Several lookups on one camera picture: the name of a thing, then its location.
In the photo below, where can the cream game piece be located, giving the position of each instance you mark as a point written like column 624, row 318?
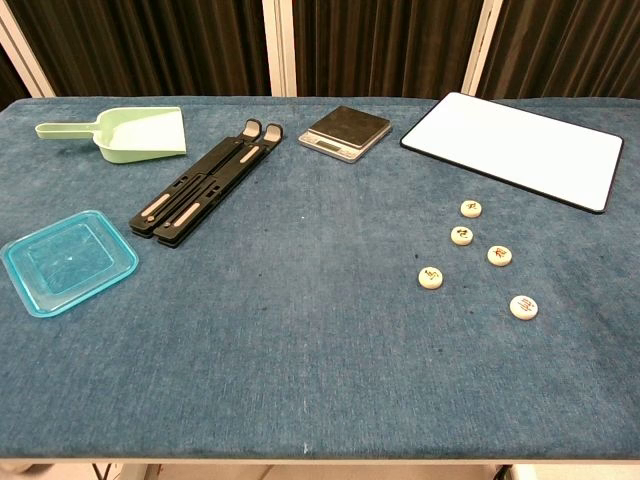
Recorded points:
column 431, row 278
column 461, row 235
column 471, row 208
column 524, row 307
column 499, row 255

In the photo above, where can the cream game piece top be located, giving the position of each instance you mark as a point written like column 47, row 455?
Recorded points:
column 471, row 208

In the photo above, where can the blue fabric tablecloth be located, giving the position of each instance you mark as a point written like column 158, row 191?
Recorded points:
column 320, row 325

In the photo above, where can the silver digital kitchen scale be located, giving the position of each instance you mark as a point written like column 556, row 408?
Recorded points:
column 350, row 125

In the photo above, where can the black folding laptop stand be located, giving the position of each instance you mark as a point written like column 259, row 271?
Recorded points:
column 200, row 190

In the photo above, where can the black pleated curtain panel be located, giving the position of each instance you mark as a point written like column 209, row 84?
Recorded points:
column 7, row 80
column 150, row 45
column 385, row 45
column 575, row 45

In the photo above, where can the light green plastic dustpan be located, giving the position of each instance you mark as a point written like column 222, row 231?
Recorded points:
column 135, row 135

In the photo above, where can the white board with black edge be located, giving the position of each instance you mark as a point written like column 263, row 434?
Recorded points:
column 515, row 150

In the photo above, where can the clear turquoise plastic tray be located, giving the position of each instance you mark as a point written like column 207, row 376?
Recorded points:
column 70, row 260

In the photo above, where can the white partition frame post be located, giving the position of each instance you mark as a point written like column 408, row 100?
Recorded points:
column 482, row 50
column 22, row 55
column 280, row 50

